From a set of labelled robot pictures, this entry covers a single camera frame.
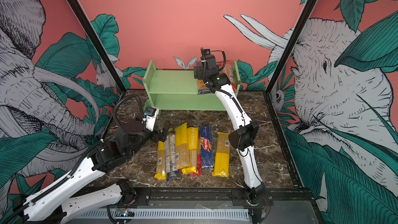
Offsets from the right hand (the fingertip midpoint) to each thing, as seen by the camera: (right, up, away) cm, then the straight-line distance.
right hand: (201, 64), depth 82 cm
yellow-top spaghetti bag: (-11, -45, +2) cm, 47 cm away
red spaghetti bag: (-1, -57, -2) cm, 57 cm away
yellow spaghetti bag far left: (-21, -56, -2) cm, 60 cm away
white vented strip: (-15, -73, -12) cm, 75 cm away
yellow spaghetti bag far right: (+11, -55, 0) cm, 56 cm away
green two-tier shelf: (-14, -13, +5) cm, 20 cm away
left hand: (-18, -28, -16) cm, 36 cm away
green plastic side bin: (-29, -20, +6) cm, 36 cm away
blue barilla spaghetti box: (+3, -52, +1) cm, 52 cm away
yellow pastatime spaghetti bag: (-5, -43, +4) cm, 43 cm away
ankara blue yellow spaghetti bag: (+1, -14, -2) cm, 14 cm away
